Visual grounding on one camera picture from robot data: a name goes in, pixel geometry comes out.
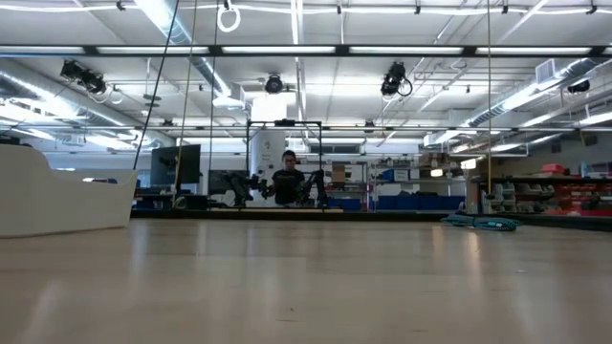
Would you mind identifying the black aluminium table frame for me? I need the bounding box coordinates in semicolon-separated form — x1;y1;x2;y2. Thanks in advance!
130;207;612;233

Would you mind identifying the black overhead light bar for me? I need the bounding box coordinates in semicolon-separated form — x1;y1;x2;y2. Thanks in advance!
0;43;612;60

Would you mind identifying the shelf with red bins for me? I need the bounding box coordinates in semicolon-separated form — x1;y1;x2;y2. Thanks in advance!
470;161;612;218

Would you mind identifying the white plastic bin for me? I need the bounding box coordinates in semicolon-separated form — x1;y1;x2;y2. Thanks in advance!
0;142;139;239

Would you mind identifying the hanging black cable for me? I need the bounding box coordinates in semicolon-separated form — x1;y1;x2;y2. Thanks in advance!
132;0;182;171

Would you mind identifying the black ceiling camera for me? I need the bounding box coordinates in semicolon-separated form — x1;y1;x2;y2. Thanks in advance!
59;58;108;96
264;73;286;96
380;60;414;98

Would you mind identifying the black standing monitor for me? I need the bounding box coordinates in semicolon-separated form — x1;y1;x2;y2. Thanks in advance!
149;143;203;187

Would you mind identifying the small black monitor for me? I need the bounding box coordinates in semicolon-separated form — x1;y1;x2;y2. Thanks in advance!
208;169;251;197

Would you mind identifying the teal braided USB-C cable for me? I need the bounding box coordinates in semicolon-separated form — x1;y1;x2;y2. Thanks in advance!
441;214;521;233

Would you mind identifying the person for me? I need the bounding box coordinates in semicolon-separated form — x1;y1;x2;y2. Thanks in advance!
267;149;308;208

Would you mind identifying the white looped hanging cable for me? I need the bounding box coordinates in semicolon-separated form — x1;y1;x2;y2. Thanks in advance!
215;0;242;34

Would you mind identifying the white cylindrical tank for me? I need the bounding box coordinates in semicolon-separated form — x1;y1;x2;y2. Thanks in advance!
249;129;288;208

